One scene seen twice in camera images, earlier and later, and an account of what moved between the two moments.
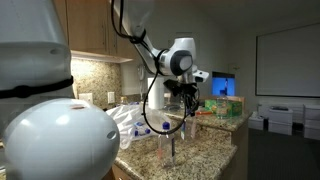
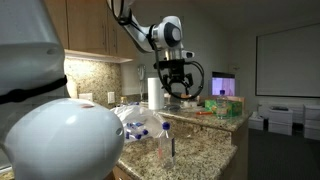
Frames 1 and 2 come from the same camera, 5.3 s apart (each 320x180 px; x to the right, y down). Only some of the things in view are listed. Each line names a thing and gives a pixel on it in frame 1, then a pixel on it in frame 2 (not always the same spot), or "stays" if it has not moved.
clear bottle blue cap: (188, 128) to (134, 124)
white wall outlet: (111, 97) stays
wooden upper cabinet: (90, 30) stays
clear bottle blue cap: (166, 148) stays
